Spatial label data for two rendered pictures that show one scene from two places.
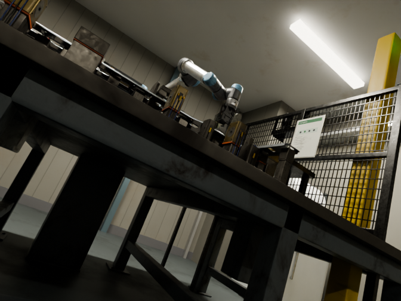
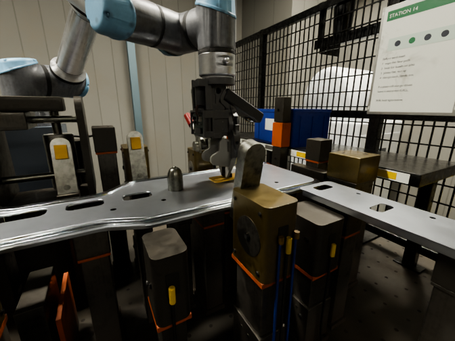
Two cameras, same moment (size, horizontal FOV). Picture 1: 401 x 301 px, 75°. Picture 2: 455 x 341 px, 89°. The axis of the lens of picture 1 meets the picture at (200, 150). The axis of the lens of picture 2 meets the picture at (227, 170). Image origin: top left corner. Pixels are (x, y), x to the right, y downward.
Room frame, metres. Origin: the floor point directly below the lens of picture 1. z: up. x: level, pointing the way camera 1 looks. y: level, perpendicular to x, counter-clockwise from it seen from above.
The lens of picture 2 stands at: (0.93, -0.06, 1.17)
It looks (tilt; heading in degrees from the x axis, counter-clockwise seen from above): 15 degrees down; 356
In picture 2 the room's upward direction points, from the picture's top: straight up
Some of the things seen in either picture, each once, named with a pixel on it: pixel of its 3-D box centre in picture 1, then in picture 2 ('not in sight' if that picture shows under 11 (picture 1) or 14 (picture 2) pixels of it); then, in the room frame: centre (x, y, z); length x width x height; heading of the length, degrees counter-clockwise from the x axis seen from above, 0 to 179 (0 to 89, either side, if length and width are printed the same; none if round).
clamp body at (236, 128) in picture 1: (229, 154); (264, 298); (1.23, -0.14, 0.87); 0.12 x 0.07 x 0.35; 26
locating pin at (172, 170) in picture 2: not in sight; (175, 181); (1.40, 0.02, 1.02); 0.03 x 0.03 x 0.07
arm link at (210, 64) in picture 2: (231, 104); (217, 67); (1.44, -0.08, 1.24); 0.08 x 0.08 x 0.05
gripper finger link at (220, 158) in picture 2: (223, 130); (222, 159); (1.42, -0.08, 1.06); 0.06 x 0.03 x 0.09; 116
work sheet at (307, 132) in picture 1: (306, 138); (417, 57); (1.60, -0.64, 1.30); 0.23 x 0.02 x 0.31; 26
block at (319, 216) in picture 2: (244, 171); (311, 280); (1.30, -0.25, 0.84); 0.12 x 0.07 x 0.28; 26
